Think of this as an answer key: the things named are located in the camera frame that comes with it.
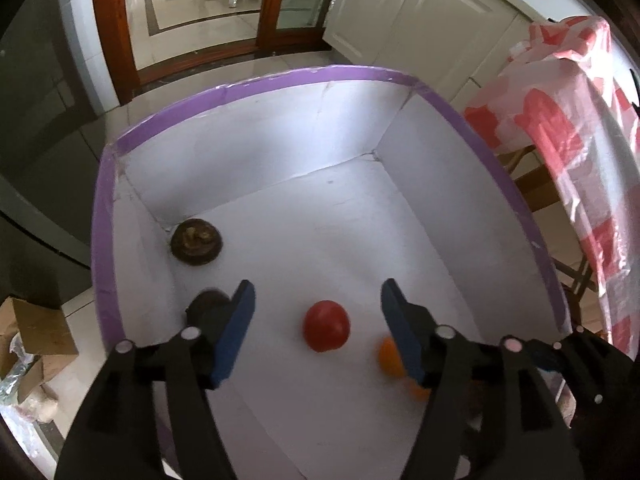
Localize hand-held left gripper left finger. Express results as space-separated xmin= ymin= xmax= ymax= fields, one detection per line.
xmin=54 ymin=279 xmax=257 ymax=480

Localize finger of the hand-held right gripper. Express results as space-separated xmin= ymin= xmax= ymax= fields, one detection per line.
xmin=525 ymin=327 xmax=640 ymax=421

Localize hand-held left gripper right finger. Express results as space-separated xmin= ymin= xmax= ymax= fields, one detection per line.
xmin=380 ymin=277 xmax=586 ymax=480

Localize dark brown water chestnut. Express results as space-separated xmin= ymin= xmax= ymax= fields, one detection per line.
xmin=185 ymin=289 xmax=236 ymax=331

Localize large red tomato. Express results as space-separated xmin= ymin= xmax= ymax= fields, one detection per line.
xmin=302 ymin=300 xmax=351 ymax=353

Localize brown mushroom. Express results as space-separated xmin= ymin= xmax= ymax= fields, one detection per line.
xmin=170 ymin=219 xmax=222 ymax=266

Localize white box with purple rim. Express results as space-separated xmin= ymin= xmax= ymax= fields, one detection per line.
xmin=90 ymin=64 xmax=573 ymax=480

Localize wooden chair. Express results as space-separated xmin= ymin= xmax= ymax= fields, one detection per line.
xmin=497 ymin=145 xmax=608 ymax=331

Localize brown cardboard box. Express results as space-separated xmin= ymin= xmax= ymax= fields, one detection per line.
xmin=0 ymin=296 xmax=80 ymax=401

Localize crumpled plastic wrap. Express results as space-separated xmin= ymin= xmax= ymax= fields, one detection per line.
xmin=0 ymin=350 xmax=61 ymax=423

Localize red white checkered tablecloth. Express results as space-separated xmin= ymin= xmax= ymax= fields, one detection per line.
xmin=462 ymin=16 xmax=640 ymax=346

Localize dark grey cabinet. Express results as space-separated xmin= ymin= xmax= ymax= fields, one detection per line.
xmin=0 ymin=0 xmax=126 ymax=261

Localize white kitchen cabinet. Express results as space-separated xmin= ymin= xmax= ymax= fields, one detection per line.
xmin=322 ymin=0 xmax=536 ymax=111

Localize wooden framed glass door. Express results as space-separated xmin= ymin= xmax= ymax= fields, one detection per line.
xmin=90 ymin=0 xmax=346 ymax=86

